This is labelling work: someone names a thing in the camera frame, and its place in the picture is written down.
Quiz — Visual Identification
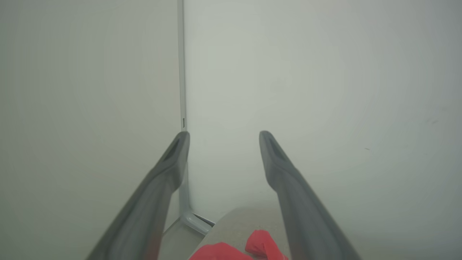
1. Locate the red and white t-shirt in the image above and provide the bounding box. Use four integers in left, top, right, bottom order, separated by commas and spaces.
188, 229, 290, 260

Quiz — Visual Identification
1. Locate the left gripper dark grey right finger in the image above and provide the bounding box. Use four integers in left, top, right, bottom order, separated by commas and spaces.
259, 130, 362, 260

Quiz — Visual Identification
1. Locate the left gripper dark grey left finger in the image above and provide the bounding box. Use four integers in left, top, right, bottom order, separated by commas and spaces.
86, 131, 190, 260

